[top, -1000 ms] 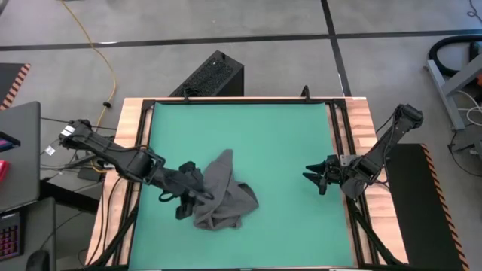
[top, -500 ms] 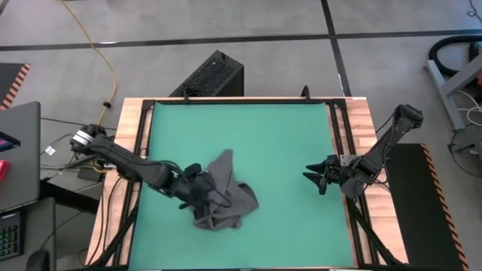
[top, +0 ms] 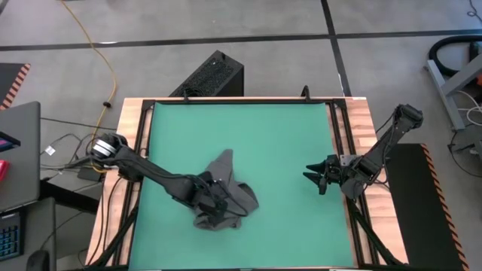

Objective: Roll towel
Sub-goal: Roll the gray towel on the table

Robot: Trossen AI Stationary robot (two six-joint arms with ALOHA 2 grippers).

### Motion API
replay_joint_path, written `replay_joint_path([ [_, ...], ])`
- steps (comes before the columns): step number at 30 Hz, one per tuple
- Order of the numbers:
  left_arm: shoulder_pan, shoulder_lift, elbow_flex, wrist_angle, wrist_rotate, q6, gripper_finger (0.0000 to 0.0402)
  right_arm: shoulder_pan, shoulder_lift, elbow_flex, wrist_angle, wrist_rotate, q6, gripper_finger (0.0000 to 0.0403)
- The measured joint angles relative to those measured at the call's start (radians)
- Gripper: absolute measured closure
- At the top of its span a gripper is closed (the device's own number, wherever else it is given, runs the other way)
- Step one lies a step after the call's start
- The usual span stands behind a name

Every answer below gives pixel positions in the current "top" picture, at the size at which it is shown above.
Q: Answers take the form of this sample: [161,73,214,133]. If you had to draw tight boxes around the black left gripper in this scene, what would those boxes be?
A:
[195,171,231,227]

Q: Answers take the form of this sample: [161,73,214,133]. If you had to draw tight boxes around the dark tablet with pink screen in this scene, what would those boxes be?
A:
[0,130,22,154]

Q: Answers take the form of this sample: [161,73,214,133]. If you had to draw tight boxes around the grey terry towel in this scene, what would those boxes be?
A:
[192,148,260,231]

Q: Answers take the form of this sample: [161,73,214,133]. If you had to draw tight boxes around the black metal table frame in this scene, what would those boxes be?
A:
[88,85,410,271]

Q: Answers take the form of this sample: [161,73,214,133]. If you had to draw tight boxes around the green table mat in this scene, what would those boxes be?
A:
[127,101,355,269]

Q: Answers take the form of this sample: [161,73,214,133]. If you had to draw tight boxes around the yellow cable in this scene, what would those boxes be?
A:
[59,0,117,174]

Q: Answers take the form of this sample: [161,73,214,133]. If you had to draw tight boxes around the black backlit keyboard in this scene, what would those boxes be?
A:
[0,210,26,263]

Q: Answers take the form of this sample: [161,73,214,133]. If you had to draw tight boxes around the black hose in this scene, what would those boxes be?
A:
[428,34,482,78]

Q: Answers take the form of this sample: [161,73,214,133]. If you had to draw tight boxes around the black perforated computer tower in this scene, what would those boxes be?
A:
[169,50,245,98]

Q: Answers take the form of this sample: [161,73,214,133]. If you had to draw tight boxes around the small black orange-striped floor mat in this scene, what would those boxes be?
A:
[0,62,32,111]

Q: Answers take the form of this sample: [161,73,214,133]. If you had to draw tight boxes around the black computer mouse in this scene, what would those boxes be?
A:
[25,249,52,271]

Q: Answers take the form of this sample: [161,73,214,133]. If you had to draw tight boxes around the white cables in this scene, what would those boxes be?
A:
[457,90,482,127]

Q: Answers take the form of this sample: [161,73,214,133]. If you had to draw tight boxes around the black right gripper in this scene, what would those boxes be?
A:
[303,154,354,196]

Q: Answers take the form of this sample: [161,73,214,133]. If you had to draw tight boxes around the grey metal stand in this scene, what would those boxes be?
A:
[425,52,482,131]

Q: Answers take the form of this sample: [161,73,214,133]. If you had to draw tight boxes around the black desk base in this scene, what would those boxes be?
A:
[39,178,101,215]

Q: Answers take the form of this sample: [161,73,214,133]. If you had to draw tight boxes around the black power adapter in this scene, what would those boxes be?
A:
[77,167,102,183]

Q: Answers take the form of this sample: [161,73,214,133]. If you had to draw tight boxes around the thin black floor cable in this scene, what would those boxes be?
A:
[39,117,117,132]

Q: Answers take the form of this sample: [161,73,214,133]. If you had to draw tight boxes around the large black orange-striped floor mat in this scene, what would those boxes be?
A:
[384,142,470,271]

